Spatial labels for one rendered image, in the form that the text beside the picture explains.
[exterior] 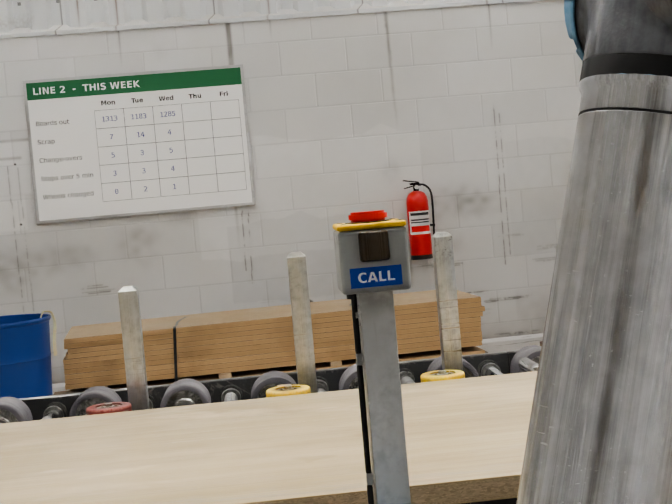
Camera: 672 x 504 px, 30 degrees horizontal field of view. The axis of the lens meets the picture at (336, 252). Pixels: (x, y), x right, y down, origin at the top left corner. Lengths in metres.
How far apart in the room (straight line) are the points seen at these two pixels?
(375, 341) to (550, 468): 0.50
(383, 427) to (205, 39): 7.28
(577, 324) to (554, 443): 0.08
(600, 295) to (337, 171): 7.71
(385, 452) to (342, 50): 7.32
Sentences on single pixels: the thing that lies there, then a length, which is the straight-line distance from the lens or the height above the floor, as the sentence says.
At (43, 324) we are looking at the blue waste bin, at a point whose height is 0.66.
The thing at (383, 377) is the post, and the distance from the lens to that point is 1.28.
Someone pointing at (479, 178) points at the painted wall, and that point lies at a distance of 8.66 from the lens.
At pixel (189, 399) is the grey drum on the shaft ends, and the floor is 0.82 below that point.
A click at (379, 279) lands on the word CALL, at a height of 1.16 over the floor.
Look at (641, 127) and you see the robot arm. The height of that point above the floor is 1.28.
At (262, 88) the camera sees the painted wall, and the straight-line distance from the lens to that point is 8.47.
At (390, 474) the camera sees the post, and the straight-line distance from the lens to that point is 1.30.
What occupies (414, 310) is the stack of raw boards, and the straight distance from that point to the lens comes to 7.29.
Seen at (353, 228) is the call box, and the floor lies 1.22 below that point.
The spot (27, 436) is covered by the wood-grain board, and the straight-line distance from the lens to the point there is 2.11.
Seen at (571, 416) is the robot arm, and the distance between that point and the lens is 0.80.
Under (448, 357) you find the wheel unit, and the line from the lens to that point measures 2.40.
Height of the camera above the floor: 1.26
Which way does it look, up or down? 3 degrees down
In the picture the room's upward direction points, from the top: 5 degrees counter-clockwise
